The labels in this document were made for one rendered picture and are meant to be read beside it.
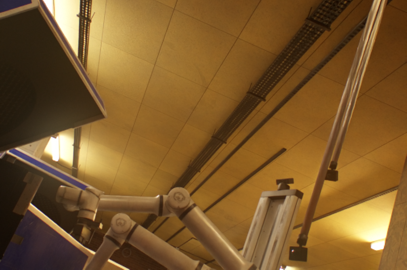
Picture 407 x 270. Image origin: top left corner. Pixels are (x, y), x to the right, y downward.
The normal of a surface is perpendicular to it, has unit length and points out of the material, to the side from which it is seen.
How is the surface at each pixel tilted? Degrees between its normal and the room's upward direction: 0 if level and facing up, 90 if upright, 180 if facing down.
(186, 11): 180
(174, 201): 92
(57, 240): 90
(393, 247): 90
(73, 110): 142
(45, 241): 90
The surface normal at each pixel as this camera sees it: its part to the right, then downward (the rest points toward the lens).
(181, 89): -0.36, 0.86
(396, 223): -0.91, -0.40
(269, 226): -0.79, -0.49
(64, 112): 0.29, 0.84
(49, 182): 0.04, 0.61
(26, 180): 0.12, -0.35
